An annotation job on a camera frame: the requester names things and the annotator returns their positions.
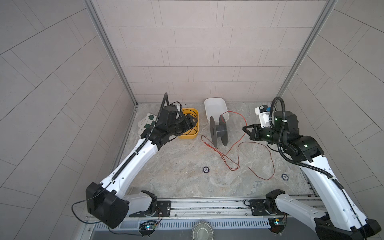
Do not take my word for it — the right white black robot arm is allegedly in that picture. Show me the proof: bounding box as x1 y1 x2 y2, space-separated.
243 97 382 240

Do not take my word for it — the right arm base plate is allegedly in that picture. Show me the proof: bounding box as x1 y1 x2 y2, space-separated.
243 199 288 216

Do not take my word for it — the centre poker chip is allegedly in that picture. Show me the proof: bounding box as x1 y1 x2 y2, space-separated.
203 167 210 174

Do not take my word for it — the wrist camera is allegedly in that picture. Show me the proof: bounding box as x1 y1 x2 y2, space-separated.
255 105 271 128
160 105 180 124

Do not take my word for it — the grey cable spool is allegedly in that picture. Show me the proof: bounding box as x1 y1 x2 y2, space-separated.
210 115 228 148

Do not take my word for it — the right circuit board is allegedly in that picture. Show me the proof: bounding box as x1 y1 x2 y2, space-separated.
268 218 286 232

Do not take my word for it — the red cable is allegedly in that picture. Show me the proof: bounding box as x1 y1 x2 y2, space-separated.
200 110 276 181

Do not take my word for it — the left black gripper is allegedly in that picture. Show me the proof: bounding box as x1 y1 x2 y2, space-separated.
165 114 199 138

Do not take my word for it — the white plastic tray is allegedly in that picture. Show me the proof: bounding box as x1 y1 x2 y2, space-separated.
204 98 230 124

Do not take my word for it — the round grey vent disc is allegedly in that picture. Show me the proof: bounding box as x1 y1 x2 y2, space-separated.
192 221 214 240

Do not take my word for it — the right poker chip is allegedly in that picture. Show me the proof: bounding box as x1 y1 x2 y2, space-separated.
282 174 289 181

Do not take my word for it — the circuit board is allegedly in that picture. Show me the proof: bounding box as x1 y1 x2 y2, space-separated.
268 218 286 232
139 221 158 231

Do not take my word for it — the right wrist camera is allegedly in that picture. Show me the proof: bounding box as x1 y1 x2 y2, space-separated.
255 105 271 128

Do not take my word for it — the green white checkerboard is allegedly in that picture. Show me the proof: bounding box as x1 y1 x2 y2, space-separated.
138 113 157 135

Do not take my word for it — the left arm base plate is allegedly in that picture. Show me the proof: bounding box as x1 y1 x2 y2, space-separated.
129 201 171 218

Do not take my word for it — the poker chip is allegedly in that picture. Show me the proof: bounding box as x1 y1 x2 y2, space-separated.
203 167 210 174
282 174 289 181

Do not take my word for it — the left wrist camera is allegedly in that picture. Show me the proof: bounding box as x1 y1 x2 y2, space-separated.
160 105 180 124

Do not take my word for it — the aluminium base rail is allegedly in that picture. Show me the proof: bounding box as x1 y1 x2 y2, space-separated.
83 196 335 223

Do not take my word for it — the left circuit board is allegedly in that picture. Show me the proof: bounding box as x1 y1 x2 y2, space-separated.
139 221 158 231

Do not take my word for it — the black cable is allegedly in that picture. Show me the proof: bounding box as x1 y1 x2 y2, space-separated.
179 109 199 136

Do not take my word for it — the yellow plastic tray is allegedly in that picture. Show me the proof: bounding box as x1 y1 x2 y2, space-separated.
178 107 200 140

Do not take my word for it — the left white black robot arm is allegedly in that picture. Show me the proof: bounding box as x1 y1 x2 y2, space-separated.
84 94 198 229

